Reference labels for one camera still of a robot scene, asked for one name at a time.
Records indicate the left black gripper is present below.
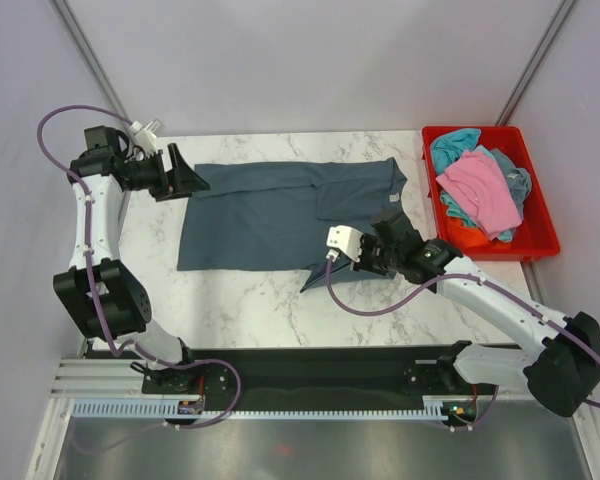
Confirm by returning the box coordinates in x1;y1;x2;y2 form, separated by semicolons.
123;145;208;204

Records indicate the left aluminium frame post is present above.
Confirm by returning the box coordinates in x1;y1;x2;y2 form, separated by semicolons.
47;0;131;135

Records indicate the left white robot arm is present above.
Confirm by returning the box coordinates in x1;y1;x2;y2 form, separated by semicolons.
53;120;210;393

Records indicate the teal t shirt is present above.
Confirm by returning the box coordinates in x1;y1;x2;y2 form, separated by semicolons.
430;128;482;175

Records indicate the pink t shirt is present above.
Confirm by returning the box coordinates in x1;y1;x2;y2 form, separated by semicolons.
436;145;523;243

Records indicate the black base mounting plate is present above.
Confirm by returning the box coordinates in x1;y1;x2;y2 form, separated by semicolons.
82;342;561;419

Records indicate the red plastic bin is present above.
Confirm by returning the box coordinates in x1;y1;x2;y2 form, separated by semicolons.
422;126;560;263

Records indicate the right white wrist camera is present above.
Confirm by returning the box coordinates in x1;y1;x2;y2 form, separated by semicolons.
326;225;364;263

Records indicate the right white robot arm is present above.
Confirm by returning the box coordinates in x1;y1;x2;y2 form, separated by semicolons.
340;210;600;417

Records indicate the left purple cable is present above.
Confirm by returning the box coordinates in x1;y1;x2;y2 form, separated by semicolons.
36;105;241;454

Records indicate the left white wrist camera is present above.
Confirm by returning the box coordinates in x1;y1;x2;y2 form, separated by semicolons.
130;119;164;156

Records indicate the aluminium front rail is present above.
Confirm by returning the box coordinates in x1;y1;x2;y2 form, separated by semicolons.
48;355;595;400

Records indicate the white slotted cable duct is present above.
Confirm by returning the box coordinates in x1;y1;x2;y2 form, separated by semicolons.
71;398;475;421

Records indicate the grey-blue t shirt in bin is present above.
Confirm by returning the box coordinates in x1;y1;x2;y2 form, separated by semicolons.
490;148;532;216

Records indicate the right aluminium frame post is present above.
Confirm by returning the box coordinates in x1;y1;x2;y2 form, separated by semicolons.
495;0;579;126

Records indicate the aluminium frame post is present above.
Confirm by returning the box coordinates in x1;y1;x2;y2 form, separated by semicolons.
495;0;579;126
47;0;131;135

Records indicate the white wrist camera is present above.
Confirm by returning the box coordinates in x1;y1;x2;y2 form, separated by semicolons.
326;225;364;263
130;119;164;156

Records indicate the dark blue-grey t shirt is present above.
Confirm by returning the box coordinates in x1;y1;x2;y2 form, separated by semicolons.
177;158;407;291

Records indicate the orange t shirt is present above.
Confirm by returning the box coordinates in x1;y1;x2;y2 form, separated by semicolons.
444;217;510;250

